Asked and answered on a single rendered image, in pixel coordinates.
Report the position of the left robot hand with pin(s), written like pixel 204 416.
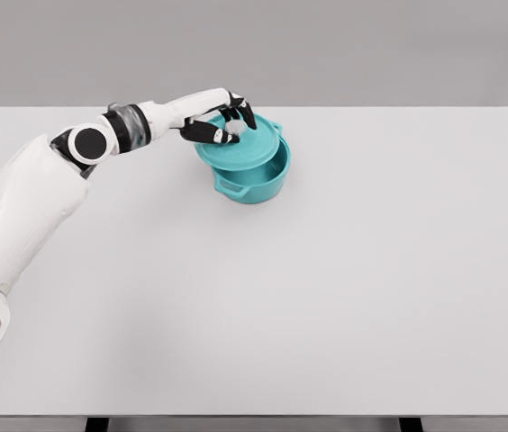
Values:
pixel 204 104

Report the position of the teal pot lid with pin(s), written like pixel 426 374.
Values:
pixel 245 146

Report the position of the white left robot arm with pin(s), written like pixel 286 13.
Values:
pixel 29 202

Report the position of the teal pot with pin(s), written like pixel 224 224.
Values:
pixel 266 182

